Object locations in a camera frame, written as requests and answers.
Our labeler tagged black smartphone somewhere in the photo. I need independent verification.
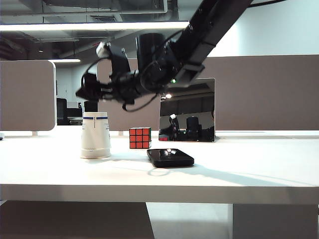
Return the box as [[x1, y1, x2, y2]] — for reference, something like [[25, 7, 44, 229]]
[[146, 148, 195, 169]]

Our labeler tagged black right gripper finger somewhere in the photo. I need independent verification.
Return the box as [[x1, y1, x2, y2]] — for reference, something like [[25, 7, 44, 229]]
[[81, 73, 98, 88], [75, 85, 103, 101]]

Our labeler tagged rubiks cube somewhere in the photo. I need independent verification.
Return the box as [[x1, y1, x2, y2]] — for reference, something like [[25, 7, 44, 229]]
[[129, 127, 152, 150]]

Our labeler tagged dark background office furniture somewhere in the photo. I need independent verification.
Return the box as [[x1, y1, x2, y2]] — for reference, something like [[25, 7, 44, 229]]
[[56, 98, 83, 125]]

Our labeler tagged ceiling ventilation duct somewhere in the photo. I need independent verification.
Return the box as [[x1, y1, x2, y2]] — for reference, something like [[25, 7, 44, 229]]
[[42, 0, 179, 22]]

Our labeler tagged white paper cup blue stripe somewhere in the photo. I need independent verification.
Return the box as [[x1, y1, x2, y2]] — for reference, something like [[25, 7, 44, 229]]
[[81, 112, 112, 152]]

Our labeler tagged long ceiling light strip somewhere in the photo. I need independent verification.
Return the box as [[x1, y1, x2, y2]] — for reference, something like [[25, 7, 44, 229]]
[[0, 21, 190, 32]]

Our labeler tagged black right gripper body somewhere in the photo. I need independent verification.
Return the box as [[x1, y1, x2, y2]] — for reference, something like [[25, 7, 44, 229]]
[[99, 70, 143, 105]]

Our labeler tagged grey desk leg panel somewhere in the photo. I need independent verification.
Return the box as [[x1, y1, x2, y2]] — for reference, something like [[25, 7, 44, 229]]
[[232, 203, 319, 239]]

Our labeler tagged black office chair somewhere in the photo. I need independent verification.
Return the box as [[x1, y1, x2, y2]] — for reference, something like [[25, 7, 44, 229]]
[[84, 100, 98, 113]]

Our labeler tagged rectangular table mirror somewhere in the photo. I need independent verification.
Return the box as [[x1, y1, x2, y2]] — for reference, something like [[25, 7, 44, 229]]
[[158, 77, 216, 143]]

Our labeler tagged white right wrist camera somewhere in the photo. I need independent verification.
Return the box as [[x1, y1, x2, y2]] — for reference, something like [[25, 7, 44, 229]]
[[96, 41, 112, 57]]

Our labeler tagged wide grey desk divider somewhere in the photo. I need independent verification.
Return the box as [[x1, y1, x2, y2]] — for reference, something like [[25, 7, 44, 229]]
[[96, 55, 319, 132]]

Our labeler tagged brown under-desk panel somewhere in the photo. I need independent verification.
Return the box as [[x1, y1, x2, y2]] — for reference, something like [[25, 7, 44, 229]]
[[0, 200, 155, 239]]

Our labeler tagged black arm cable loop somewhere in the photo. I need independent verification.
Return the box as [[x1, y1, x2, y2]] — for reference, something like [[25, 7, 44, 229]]
[[121, 90, 166, 113]]

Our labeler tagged white paper cup round logo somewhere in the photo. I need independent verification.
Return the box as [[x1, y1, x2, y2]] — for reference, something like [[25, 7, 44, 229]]
[[80, 148, 112, 159]]

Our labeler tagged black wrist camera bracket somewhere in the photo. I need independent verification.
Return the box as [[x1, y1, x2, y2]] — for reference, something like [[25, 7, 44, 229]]
[[107, 45, 132, 76]]

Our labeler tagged narrow grey desk divider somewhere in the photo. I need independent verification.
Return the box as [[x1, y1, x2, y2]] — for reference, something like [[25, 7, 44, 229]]
[[0, 60, 57, 132]]

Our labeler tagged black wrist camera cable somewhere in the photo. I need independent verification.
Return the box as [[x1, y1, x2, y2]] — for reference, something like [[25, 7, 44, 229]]
[[81, 57, 112, 86]]

